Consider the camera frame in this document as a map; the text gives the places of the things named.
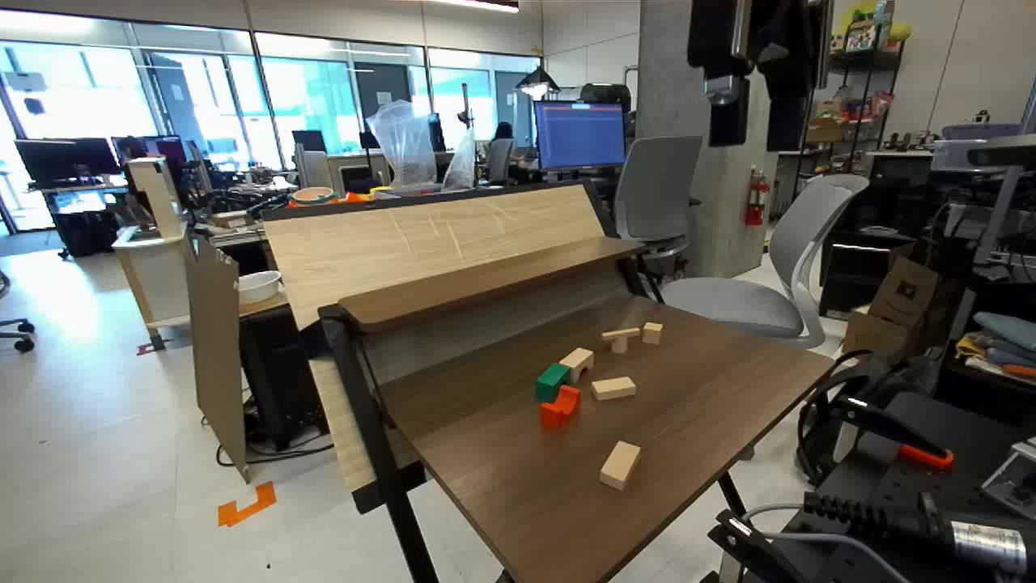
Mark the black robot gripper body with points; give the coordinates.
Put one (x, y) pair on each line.
(788, 65)

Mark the T-shaped wood block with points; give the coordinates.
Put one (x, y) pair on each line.
(620, 334)

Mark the green rectangular block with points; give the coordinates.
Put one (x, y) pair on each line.
(550, 384)

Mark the orange notched block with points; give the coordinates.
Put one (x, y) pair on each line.
(558, 414)

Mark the storage shelf with colourful items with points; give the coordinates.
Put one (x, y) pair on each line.
(861, 100)

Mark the red fire extinguisher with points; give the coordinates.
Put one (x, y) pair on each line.
(754, 203)

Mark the grey high-back office chair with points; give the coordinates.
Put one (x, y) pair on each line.
(657, 188)

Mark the black cabinet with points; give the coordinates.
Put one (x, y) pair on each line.
(876, 231)

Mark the blue-screen computer monitor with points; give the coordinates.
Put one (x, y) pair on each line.
(579, 139)

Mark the white office chair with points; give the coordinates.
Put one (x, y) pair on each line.
(734, 305)

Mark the black desk lamp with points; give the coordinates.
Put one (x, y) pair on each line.
(536, 84)

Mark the brown cardboard box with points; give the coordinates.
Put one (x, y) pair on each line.
(901, 303)

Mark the small wood cube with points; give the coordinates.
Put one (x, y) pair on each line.
(653, 334)

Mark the clear plastic bag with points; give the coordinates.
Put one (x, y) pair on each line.
(406, 148)

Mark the standing light wood panel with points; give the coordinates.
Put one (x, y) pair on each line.
(216, 344)

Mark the black computer monitor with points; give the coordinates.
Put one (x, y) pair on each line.
(67, 161)

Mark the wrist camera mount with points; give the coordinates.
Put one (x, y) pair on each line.
(726, 109)

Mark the black metal table frame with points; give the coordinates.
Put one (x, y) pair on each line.
(368, 421)

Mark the orange floor marker bracket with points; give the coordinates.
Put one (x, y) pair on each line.
(248, 511)

